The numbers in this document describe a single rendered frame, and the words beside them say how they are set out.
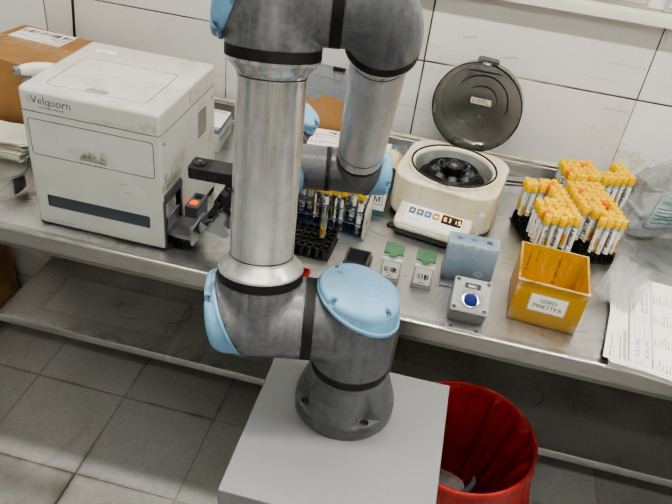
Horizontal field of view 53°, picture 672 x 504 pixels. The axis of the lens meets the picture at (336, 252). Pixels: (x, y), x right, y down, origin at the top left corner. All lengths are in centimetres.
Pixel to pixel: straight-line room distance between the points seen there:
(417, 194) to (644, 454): 102
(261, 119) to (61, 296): 156
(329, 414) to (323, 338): 14
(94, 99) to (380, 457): 80
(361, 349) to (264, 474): 22
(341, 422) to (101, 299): 138
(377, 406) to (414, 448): 8
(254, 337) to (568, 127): 114
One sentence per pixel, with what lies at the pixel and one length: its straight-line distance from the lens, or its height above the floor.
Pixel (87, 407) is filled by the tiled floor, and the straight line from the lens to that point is 230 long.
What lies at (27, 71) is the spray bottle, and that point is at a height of 111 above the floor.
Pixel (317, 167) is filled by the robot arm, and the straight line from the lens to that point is 110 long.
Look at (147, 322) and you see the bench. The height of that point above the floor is 27.
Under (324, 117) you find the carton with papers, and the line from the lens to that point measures 178.
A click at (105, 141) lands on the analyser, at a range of 133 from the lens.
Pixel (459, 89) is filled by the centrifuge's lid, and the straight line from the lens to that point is 173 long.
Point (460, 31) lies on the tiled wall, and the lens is 173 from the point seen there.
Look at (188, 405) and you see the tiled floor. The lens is 226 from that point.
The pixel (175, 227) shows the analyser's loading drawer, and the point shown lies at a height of 91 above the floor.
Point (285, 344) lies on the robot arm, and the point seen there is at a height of 108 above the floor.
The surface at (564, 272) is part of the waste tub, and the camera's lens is 144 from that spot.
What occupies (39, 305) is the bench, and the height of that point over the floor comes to 27.
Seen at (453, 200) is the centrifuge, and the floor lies 97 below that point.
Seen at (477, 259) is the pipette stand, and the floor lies 95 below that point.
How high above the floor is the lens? 171
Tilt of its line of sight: 36 degrees down
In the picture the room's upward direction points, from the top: 8 degrees clockwise
